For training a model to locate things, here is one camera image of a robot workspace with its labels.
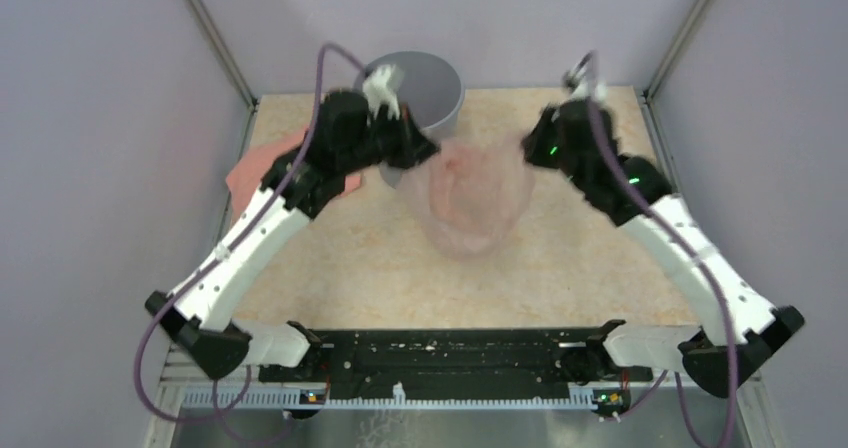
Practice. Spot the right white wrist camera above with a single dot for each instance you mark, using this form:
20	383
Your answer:
581	82

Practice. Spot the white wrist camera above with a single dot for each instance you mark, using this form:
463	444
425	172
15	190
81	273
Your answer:
581	82
380	89

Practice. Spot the right aluminium frame post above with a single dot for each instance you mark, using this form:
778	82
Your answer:
682	38

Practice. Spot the aluminium frame post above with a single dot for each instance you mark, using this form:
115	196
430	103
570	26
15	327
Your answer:
214	38
682	38

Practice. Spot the white slotted cable duct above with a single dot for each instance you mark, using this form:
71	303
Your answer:
298	398

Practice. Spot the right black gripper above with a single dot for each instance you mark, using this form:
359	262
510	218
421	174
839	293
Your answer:
532	142

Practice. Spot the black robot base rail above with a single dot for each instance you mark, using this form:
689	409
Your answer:
455	364

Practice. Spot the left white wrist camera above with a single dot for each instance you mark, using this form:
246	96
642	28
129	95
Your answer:
380	89

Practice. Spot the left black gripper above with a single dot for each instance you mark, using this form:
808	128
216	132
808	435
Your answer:
414	147

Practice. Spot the translucent pink trash bag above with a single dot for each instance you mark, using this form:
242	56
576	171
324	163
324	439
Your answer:
468	198

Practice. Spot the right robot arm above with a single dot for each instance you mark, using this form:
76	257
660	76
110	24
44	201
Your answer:
737	330

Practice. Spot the left aluminium frame post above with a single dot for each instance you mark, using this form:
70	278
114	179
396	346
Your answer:
214	38

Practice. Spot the grey plastic trash bin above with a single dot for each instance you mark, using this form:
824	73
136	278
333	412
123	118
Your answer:
431	87

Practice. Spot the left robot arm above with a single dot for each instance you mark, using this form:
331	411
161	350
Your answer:
198	313

